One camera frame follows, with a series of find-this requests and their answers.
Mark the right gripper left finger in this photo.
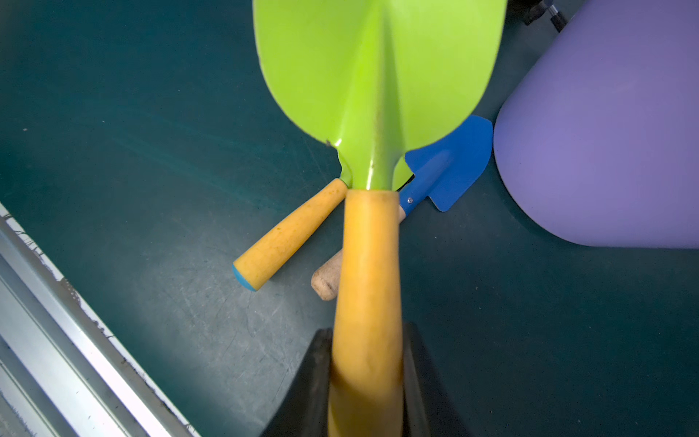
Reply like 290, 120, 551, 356
261, 328, 333, 436

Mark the purple plastic bucket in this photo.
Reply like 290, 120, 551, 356
494, 1, 698, 249

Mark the blue trowel wooden handle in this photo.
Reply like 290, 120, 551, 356
310, 114, 494, 302

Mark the green trowel yellow handle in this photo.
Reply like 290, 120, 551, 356
252, 1, 507, 436
231, 152, 414, 292

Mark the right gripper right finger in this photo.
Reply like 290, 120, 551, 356
402, 322, 470, 436

